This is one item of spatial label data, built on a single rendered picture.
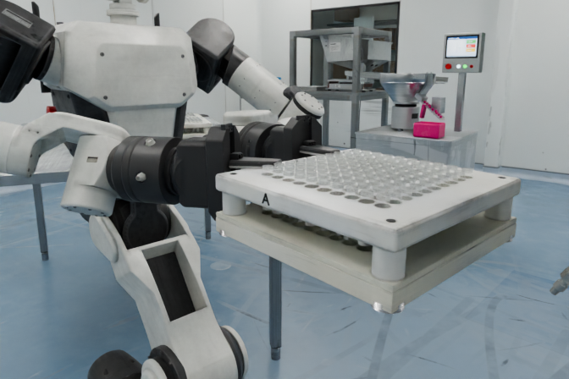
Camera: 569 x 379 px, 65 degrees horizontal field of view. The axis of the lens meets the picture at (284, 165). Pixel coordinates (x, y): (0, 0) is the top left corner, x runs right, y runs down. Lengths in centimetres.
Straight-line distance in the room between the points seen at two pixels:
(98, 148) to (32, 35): 33
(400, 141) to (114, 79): 217
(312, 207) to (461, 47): 274
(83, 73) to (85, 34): 7
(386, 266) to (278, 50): 660
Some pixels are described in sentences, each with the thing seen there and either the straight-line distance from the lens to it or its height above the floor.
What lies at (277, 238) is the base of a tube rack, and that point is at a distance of 45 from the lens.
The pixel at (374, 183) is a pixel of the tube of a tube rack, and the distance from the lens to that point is 44.
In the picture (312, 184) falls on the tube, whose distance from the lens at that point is 45.
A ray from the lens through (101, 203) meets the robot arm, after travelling 62.
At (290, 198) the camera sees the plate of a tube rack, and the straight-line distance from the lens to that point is 42.
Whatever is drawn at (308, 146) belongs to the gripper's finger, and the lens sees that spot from 64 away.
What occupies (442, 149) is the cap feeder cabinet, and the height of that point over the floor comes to 71.
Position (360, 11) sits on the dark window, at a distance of 620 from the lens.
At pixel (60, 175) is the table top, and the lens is 154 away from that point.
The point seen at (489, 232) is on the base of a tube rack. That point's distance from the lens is 51.
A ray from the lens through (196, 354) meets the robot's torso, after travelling 92.
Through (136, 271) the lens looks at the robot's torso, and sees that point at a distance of 94.
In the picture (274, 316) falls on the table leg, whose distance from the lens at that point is 187.
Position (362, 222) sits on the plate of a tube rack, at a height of 103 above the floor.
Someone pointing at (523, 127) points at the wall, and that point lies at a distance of 551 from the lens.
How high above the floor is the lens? 115
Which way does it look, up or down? 12 degrees down
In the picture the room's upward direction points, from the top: straight up
